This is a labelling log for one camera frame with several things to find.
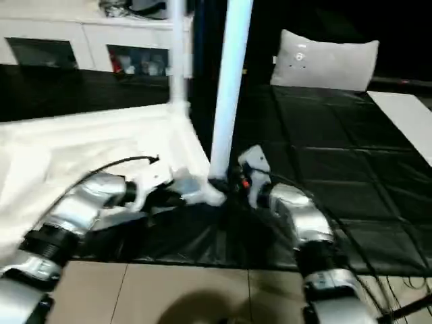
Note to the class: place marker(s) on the black round helmet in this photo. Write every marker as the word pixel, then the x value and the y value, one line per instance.
pixel 148 6

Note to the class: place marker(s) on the black work mat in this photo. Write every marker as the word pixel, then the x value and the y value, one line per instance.
pixel 337 152

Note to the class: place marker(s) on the white plastic table top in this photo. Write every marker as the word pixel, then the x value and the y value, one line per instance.
pixel 84 145

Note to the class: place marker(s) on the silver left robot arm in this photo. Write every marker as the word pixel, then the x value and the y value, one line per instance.
pixel 77 206

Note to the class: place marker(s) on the grey cushion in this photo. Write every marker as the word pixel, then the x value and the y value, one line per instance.
pixel 324 60

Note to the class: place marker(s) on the white flat board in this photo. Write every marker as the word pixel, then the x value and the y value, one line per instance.
pixel 405 118

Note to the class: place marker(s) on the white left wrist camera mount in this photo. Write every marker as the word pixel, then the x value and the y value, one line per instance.
pixel 152 179

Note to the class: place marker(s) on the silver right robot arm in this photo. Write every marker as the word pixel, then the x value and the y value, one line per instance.
pixel 303 212

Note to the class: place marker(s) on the white plastic table leg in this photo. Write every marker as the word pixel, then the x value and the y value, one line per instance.
pixel 229 84
pixel 177 50

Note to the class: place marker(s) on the red packet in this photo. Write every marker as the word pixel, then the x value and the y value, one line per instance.
pixel 116 64

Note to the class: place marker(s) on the black cabinet with gold label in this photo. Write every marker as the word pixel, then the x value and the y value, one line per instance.
pixel 202 50

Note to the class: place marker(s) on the white sideboard cabinet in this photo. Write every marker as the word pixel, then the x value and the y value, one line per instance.
pixel 67 37

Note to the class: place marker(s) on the small white jar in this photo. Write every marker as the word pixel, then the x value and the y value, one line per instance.
pixel 130 69
pixel 153 67

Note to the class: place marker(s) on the black floor stand bar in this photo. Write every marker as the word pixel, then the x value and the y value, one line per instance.
pixel 408 308

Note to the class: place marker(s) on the black crumpled bundle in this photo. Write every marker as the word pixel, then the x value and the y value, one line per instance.
pixel 113 8

